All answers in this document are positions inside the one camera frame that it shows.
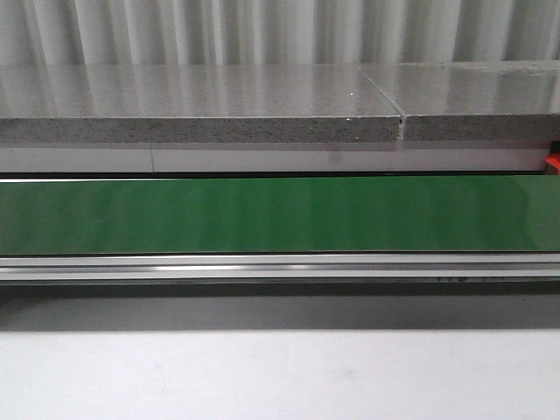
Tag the green conveyor belt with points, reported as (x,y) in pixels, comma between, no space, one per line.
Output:
(281,215)

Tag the grey stone counter slab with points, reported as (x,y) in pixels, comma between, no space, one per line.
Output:
(515,101)

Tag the red plastic object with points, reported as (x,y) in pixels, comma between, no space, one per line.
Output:
(552,160)

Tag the white pleated curtain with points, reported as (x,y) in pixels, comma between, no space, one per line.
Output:
(276,32)

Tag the aluminium conveyor side rail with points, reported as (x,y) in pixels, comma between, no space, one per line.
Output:
(289,274)

